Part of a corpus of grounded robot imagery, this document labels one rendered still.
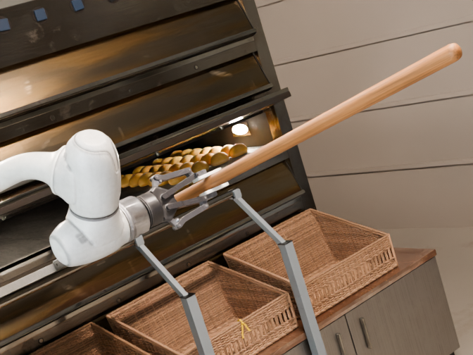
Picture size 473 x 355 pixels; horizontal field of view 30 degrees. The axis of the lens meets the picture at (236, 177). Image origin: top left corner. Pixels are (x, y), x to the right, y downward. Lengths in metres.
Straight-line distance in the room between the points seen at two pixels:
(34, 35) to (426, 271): 1.94
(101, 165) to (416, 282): 2.43
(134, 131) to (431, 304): 1.51
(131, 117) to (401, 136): 2.89
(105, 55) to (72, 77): 0.19
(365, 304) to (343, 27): 2.92
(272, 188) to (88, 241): 2.34
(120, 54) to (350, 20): 2.79
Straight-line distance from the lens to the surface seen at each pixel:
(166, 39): 3.82
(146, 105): 3.73
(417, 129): 6.09
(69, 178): 1.75
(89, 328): 3.55
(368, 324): 3.75
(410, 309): 3.93
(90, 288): 3.56
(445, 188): 6.13
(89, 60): 3.62
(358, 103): 1.60
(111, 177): 1.75
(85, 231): 1.81
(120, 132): 3.63
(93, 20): 3.65
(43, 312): 3.48
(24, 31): 3.51
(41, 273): 2.91
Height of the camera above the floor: 1.84
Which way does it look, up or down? 10 degrees down
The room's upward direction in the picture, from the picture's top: 17 degrees counter-clockwise
